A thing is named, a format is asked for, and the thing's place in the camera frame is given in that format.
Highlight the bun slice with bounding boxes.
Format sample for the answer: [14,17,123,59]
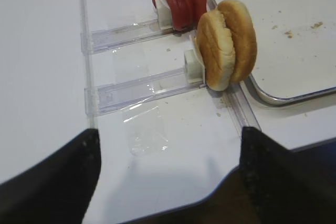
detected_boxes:
[217,0,257,83]
[196,9,236,91]

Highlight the clear rail left outer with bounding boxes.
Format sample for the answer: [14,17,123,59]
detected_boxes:
[80,0,98,128]

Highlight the white pusher block tomato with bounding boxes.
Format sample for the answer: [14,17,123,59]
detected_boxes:
[155,0,173,30]

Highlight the clear pusher track bun left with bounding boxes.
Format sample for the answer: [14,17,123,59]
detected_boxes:
[85,67,205,116]

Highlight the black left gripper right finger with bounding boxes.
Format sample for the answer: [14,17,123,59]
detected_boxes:
[239,127,335,223]

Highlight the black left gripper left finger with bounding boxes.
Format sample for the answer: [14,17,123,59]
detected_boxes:
[1,129,101,223]

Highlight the white pusher block bun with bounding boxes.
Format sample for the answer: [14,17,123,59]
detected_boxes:
[184,35,206,84]

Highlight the clear tape patch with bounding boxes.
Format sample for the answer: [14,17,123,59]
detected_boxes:
[121,103,168,156]

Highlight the white metal tray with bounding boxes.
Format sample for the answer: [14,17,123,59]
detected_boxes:
[214,0,335,105]

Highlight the clear pusher track tomato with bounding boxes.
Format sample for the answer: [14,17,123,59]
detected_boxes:
[80,17,176,54]

